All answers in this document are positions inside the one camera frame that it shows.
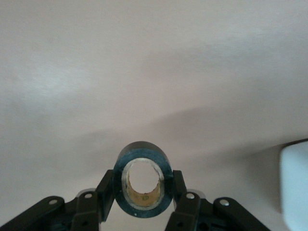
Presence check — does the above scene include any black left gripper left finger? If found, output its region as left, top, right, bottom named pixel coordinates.
left=0, top=169, right=115, bottom=231

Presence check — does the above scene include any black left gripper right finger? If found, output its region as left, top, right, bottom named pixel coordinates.
left=168, top=169, right=273, bottom=231

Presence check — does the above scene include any black tape roll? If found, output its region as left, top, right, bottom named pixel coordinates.
left=113, top=140, right=174, bottom=218

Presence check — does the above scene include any brown table cover sheet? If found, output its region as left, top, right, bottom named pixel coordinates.
left=0, top=0, right=308, bottom=231

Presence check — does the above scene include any small white trash bin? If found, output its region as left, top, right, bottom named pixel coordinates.
left=279, top=139, right=308, bottom=229

